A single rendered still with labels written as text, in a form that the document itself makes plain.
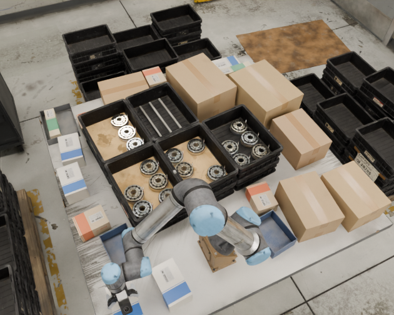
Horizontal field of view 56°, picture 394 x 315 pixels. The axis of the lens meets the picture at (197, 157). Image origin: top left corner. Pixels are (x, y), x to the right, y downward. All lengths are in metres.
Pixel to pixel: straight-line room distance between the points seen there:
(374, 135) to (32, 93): 3.04
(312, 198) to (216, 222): 0.83
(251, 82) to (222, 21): 2.25
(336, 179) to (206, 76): 1.03
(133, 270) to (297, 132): 1.27
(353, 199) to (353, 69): 1.77
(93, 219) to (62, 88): 2.12
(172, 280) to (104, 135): 0.95
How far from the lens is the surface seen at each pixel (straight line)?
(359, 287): 2.88
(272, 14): 4.87
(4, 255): 2.57
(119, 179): 2.07
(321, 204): 2.03
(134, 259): 1.55
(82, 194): 2.16
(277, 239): 2.05
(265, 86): 2.46
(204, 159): 2.11
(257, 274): 1.96
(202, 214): 1.28
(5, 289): 2.35
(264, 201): 2.06
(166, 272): 1.84
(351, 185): 2.15
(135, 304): 1.81
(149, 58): 3.30
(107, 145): 2.22
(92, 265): 2.01
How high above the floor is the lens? 2.52
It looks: 53 degrees down
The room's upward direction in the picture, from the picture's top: 1 degrees clockwise
